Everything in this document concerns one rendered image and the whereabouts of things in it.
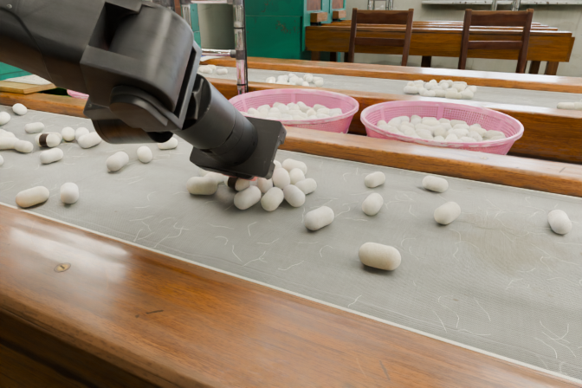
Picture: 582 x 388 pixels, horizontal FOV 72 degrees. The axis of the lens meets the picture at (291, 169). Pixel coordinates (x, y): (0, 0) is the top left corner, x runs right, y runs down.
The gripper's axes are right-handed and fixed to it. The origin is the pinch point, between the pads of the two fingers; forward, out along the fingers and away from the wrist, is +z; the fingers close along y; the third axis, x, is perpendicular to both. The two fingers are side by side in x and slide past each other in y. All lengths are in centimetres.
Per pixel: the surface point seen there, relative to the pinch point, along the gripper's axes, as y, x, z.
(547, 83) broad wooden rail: -41, -49, 61
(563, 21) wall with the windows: -107, -317, 400
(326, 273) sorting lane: -14.4, 11.0, -11.4
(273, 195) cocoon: -5.1, 4.5, -6.1
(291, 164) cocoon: -3.1, -1.2, 1.4
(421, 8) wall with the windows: 46, -320, 387
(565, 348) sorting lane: -32.1, 11.5, -12.4
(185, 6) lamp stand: 42, -40, 21
